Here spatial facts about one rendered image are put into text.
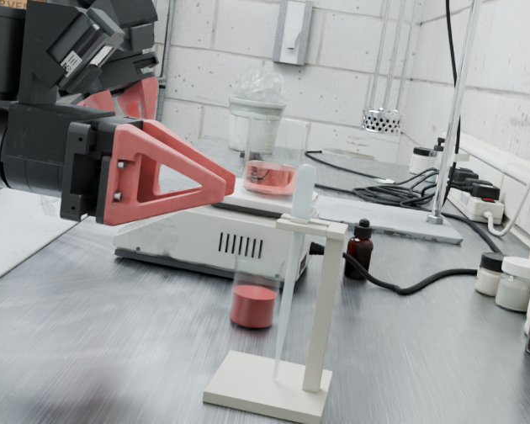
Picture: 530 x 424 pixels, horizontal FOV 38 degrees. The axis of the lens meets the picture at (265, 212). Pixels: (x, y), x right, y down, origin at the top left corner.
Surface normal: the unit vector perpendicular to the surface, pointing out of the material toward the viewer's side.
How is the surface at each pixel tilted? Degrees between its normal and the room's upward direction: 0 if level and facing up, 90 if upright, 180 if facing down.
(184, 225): 90
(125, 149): 90
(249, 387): 0
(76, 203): 90
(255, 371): 0
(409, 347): 0
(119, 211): 90
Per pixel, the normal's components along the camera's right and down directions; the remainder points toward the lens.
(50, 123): -0.16, 0.17
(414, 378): 0.15, -0.97
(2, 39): 0.45, 0.24
